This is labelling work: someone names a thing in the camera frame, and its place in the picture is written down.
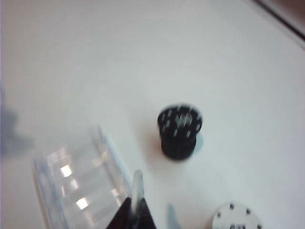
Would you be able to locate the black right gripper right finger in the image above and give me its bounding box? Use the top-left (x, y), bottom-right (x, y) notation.
top-left (139, 198), bottom-right (157, 229)

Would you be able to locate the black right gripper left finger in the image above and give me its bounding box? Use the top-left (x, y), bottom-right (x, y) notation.
top-left (107, 197), bottom-right (133, 229)

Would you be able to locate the clear plastic chip tray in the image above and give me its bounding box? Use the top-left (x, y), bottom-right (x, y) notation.
top-left (32, 124), bottom-right (134, 229)

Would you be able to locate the black poker chip stack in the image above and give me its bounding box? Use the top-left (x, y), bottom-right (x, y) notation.
top-left (156, 103), bottom-right (204, 159)

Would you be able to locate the white poker chip stack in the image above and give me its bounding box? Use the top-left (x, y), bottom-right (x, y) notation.
top-left (211, 201), bottom-right (263, 229)

